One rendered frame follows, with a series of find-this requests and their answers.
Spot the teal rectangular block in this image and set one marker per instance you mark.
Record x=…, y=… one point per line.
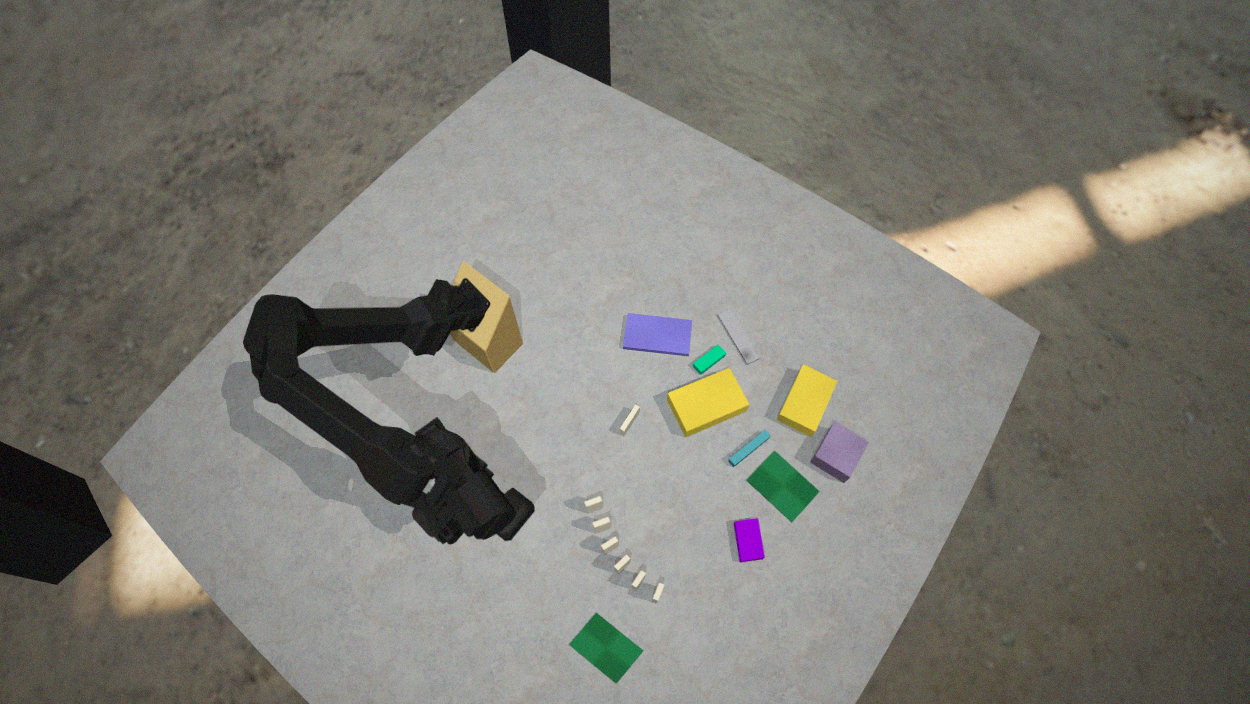
x=748, y=449

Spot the green rectangular block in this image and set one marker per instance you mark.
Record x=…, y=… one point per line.
x=709, y=359

